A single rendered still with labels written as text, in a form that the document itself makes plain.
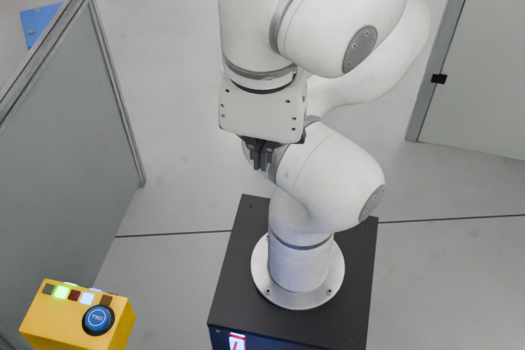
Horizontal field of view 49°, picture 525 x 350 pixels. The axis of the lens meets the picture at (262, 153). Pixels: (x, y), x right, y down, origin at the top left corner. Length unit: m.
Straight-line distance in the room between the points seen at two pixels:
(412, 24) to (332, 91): 0.14
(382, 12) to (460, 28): 1.70
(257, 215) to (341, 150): 0.47
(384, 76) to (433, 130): 1.76
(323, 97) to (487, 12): 1.38
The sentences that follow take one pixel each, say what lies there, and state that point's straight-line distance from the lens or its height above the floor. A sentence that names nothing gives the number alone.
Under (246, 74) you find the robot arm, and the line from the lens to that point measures 0.58.
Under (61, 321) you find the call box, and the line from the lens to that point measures 1.07.
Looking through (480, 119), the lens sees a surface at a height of 0.21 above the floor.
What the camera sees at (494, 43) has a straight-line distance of 2.26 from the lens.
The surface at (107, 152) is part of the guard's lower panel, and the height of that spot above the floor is 0.42.
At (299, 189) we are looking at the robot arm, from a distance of 0.83.
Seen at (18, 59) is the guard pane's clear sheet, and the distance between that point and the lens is 1.54.
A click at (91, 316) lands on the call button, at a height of 1.08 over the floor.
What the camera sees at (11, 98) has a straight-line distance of 1.51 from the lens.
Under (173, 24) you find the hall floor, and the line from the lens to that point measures 3.16.
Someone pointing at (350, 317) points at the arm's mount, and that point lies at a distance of 1.16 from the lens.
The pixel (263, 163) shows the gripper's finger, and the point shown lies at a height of 1.43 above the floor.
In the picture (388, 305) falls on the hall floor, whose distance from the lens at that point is 2.23.
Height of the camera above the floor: 2.02
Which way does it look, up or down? 53 degrees down
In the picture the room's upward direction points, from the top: straight up
